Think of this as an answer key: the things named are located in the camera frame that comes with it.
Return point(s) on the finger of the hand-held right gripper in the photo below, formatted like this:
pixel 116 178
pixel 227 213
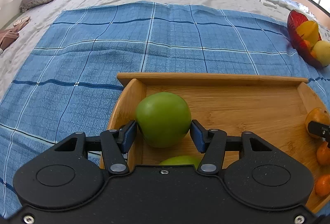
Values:
pixel 318 129

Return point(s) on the white flat box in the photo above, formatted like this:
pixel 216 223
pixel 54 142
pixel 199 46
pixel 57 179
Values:
pixel 268 3

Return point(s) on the beige garment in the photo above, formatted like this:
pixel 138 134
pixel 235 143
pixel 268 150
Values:
pixel 22 23

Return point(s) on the yellow starfruit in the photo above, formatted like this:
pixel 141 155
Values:
pixel 309 30

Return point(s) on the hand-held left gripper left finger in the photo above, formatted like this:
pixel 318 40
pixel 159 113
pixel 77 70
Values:
pixel 127 136

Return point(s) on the shiny green apple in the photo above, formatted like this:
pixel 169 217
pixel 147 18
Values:
pixel 162 118

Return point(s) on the red glass bowl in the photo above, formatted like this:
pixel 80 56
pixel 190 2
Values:
pixel 292 30

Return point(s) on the large dull green apple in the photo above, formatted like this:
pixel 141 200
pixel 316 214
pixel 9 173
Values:
pixel 180 160

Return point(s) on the large orange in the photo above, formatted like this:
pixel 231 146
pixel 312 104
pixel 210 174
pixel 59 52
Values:
pixel 315 115

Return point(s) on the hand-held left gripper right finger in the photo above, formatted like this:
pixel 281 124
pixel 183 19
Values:
pixel 197 136

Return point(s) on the tiny orange kumquat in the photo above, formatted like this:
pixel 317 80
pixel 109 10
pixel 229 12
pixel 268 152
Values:
pixel 313 54
pixel 306 43

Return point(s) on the blue plaid cloth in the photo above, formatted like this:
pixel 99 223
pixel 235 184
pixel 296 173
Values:
pixel 103 59

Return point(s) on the small mandarin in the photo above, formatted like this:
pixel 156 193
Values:
pixel 324 153
pixel 323 185

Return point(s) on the yellow pear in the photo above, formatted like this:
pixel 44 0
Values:
pixel 322 52

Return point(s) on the brown pink garment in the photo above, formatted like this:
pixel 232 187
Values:
pixel 9 38

